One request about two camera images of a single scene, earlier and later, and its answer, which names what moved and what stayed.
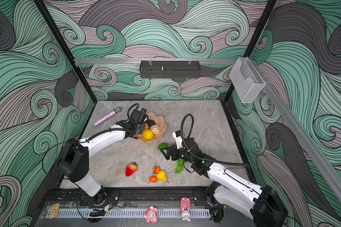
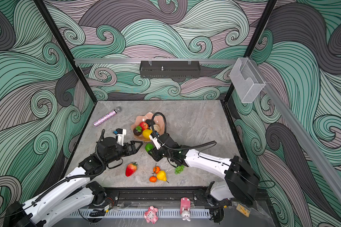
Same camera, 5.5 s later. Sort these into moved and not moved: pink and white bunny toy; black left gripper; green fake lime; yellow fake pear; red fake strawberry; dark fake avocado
Moved: green fake lime; black left gripper
Not moved: pink and white bunny toy; red fake strawberry; yellow fake pear; dark fake avocado
